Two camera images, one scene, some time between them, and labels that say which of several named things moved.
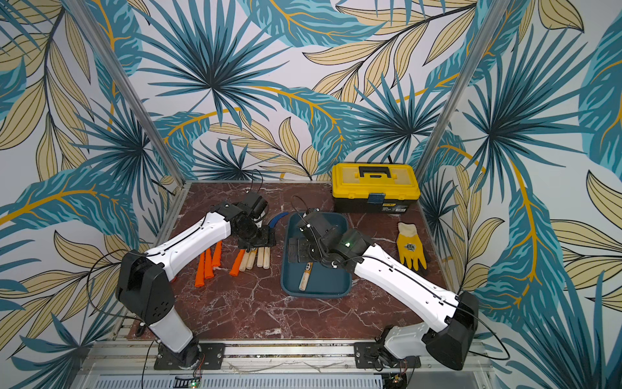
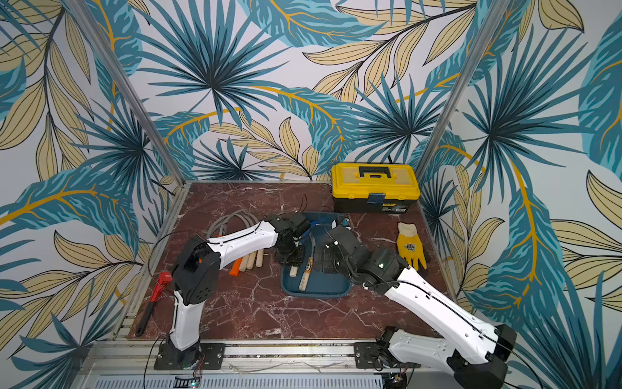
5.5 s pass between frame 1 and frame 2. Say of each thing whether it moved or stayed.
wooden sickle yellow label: stayed
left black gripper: moved
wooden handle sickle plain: stayed
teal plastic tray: stayed
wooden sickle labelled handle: stayed
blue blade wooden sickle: moved
